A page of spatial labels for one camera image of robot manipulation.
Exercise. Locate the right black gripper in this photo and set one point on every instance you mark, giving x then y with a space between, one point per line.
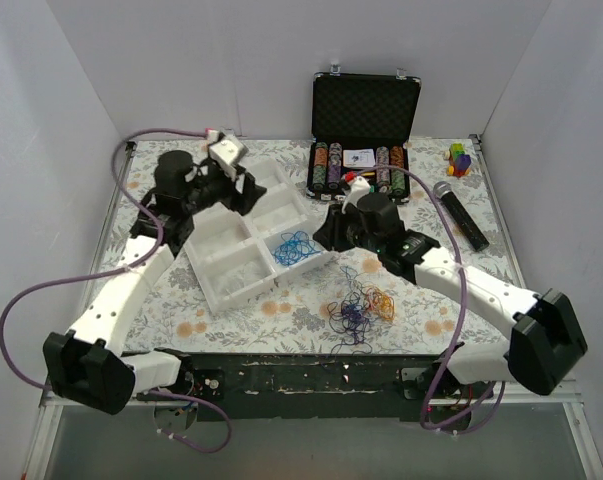
339 230

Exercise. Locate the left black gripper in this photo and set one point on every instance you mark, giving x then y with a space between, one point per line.
241 191

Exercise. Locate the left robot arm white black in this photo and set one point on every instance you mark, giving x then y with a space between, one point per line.
85 364

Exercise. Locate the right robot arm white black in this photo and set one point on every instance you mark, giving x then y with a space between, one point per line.
542 339

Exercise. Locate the white plastic compartment tray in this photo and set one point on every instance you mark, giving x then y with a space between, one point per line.
236 258

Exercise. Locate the floral patterned table mat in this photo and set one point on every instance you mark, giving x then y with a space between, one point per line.
295 317

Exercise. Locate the black poker chip case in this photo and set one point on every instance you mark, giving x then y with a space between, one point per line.
360 123

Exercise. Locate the black handheld microphone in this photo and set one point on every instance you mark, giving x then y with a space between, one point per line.
475 237

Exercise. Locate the colourful toy block train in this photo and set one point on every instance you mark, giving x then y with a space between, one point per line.
459 162

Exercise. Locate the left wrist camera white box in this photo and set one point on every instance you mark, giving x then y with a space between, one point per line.
226 149

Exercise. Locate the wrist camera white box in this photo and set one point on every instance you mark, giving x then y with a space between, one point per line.
226 149
356 187

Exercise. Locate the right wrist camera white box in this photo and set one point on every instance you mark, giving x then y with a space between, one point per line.
356 187

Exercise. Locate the black metal base plate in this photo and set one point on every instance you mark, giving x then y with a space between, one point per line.
305 386

